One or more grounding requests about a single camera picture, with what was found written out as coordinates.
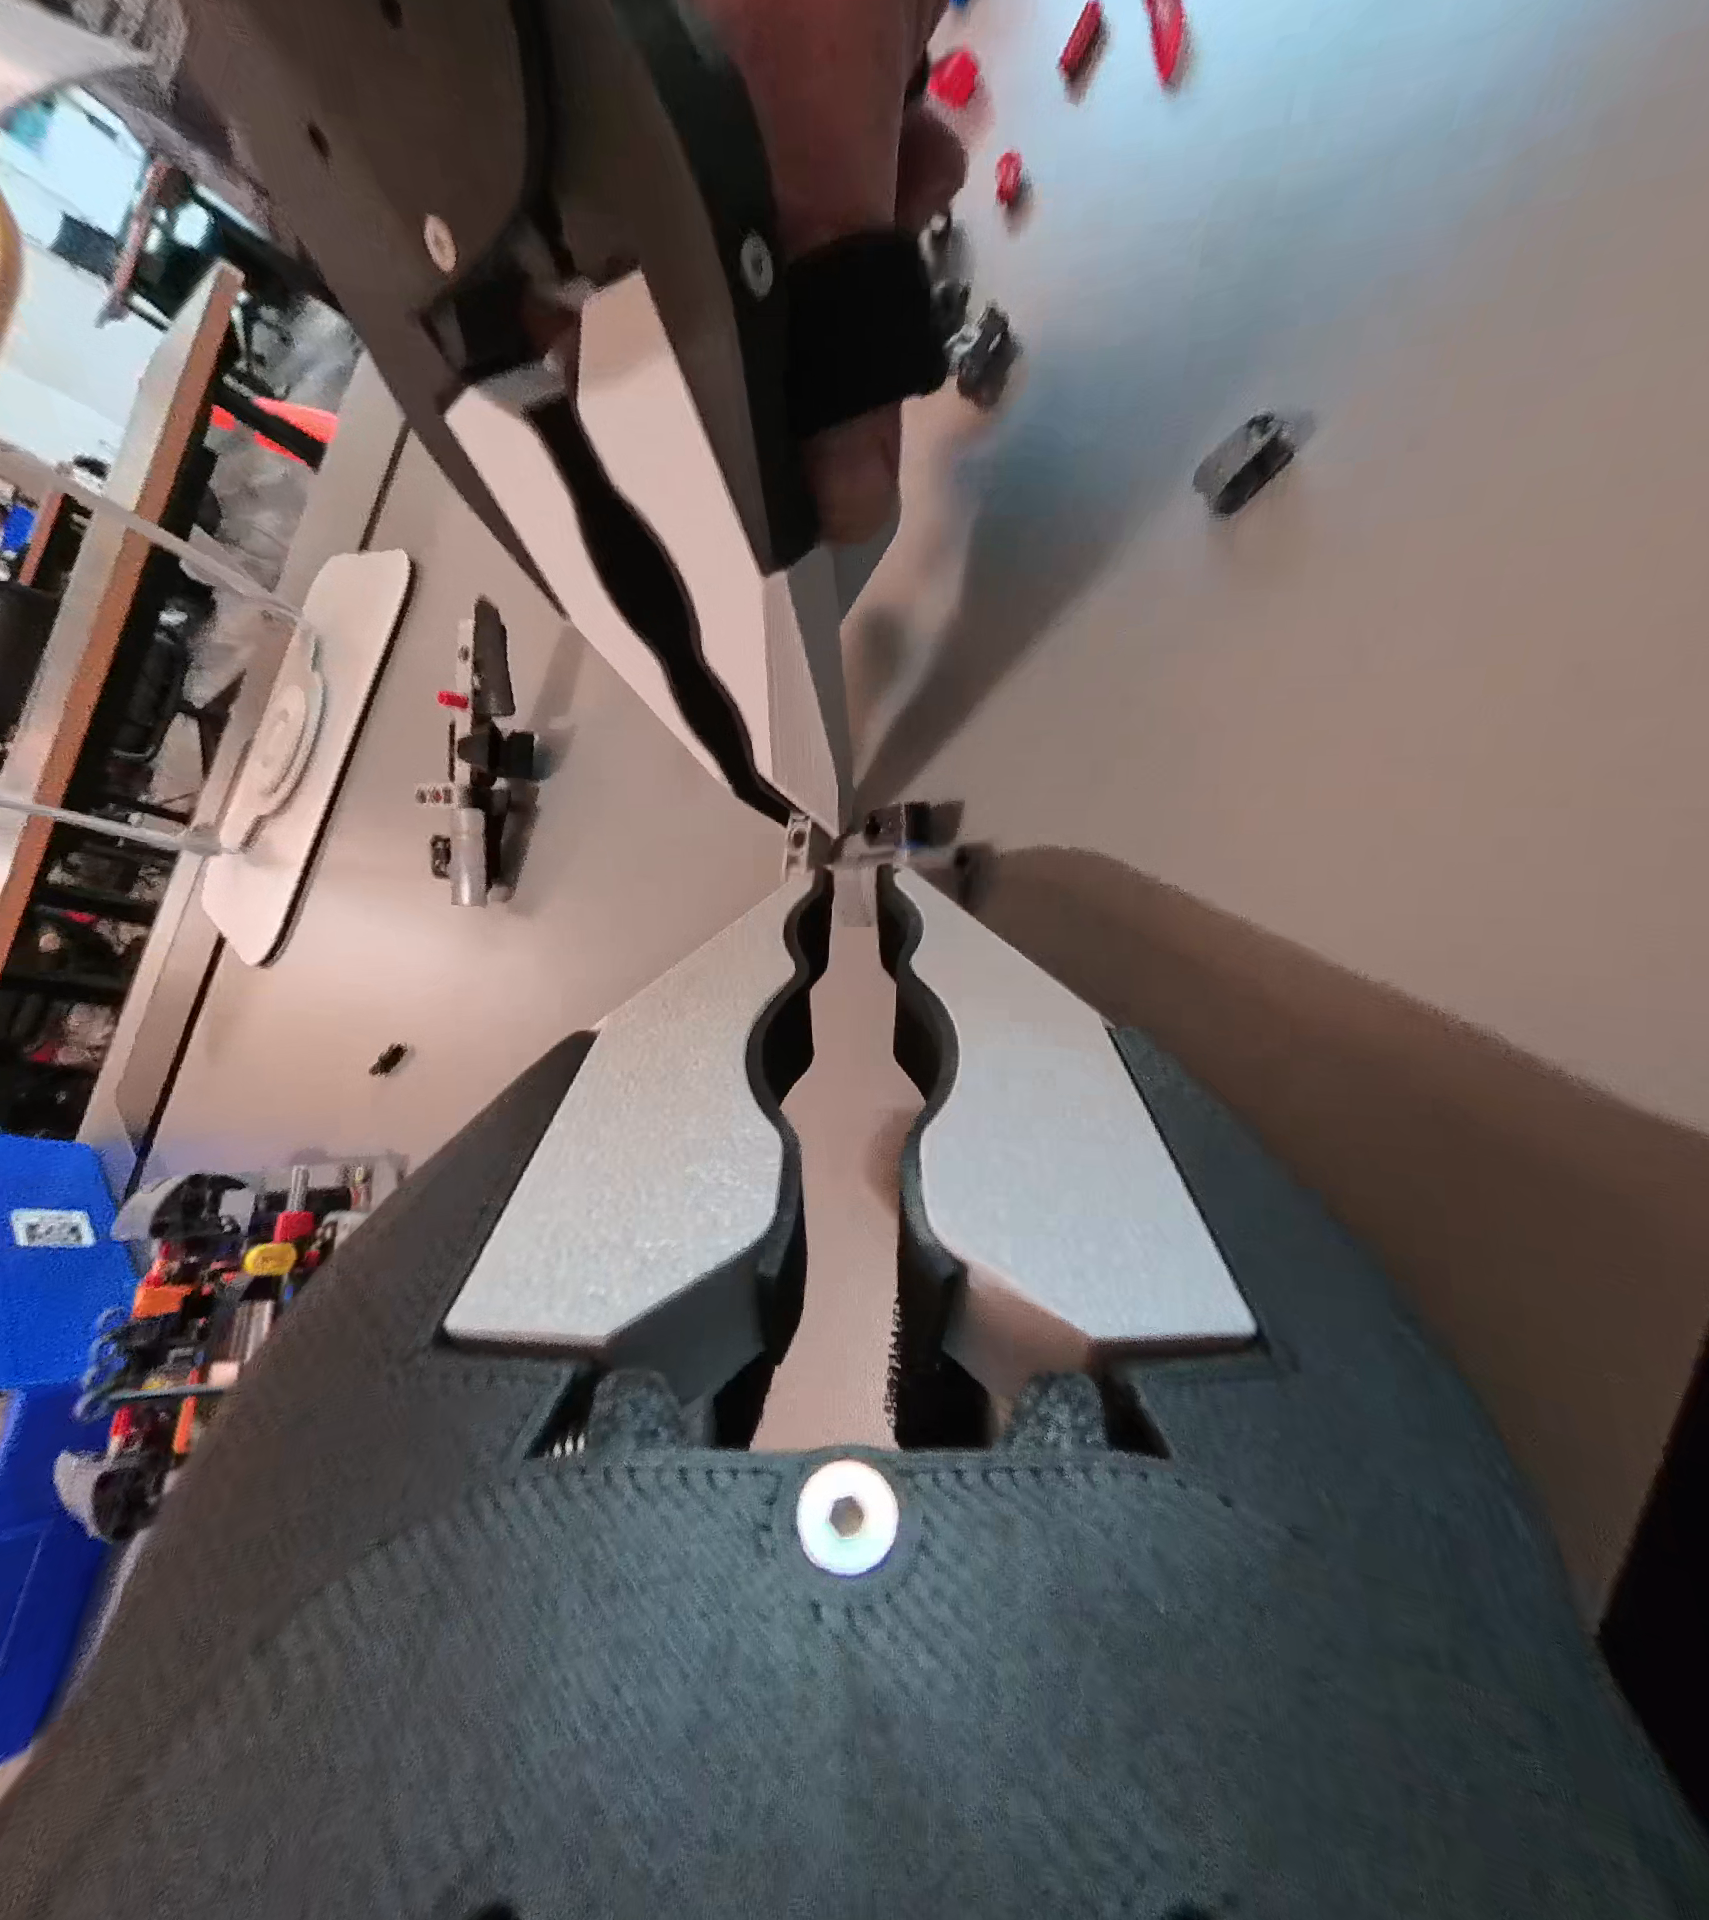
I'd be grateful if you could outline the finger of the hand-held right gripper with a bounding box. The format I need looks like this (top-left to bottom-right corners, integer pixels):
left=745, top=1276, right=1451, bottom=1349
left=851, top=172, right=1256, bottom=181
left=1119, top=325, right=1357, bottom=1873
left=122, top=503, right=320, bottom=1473
left=443, top=390, right=798, bottom=827
left=550, top=265, right=859, bottom=839

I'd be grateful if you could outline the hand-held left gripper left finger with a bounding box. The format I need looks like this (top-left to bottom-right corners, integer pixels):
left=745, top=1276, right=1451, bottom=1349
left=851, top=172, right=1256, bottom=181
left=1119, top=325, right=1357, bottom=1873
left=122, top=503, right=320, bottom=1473
left=441, top=875, right=838, bottom=1450

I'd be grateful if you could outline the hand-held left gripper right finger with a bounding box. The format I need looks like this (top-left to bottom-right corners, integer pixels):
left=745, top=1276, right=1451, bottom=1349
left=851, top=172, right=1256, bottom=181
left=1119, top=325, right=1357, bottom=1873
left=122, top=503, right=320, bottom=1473
left=868, top=866, right=1261, bottom=1450

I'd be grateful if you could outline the small grey lego axle assembly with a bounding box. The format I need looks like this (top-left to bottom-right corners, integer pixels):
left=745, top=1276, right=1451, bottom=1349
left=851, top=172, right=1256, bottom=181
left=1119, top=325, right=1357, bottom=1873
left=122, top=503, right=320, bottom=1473
left=779, top=802, right=991, bottom=906

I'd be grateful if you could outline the grey black lego subassembly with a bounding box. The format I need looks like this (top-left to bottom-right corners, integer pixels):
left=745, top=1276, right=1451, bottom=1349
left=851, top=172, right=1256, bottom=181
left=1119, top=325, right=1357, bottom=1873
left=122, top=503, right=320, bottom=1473
left=415, top=595, right=545, bottom=909

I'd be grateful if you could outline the large lego technic model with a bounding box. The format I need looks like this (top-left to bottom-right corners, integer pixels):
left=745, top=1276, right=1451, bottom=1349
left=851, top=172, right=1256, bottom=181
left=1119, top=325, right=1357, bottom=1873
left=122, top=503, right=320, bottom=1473
left=51, top=1152, right=406, bottom=1548

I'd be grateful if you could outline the person's right hand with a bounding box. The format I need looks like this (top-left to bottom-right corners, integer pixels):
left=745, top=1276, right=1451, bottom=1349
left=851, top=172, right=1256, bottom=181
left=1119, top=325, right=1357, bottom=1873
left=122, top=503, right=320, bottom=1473
left=704, top=0, right=971, bottom=551

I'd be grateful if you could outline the black red office chair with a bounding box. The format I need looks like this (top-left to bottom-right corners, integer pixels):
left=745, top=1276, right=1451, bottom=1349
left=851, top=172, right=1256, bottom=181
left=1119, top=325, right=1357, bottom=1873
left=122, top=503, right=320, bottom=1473
left=201, top=292, right=368, bottom=708

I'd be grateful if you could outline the clear acrylic bar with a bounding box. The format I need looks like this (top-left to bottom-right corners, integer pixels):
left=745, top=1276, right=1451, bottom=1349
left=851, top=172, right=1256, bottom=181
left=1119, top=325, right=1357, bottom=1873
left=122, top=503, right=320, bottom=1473
left=0, top=762, right=235, bottom=860
left=0, top=434, right=304, bottom=620

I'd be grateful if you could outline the wooden shelf unit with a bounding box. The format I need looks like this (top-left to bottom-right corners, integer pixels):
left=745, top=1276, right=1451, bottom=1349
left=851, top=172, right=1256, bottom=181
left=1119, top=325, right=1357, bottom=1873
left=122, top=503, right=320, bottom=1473
left=0, top=261, right=249, bottom=1119

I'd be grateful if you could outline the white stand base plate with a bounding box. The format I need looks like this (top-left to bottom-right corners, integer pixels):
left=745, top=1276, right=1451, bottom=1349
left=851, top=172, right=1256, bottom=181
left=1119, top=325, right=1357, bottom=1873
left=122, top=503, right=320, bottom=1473
left=198, top=546, right=416, bottom=969

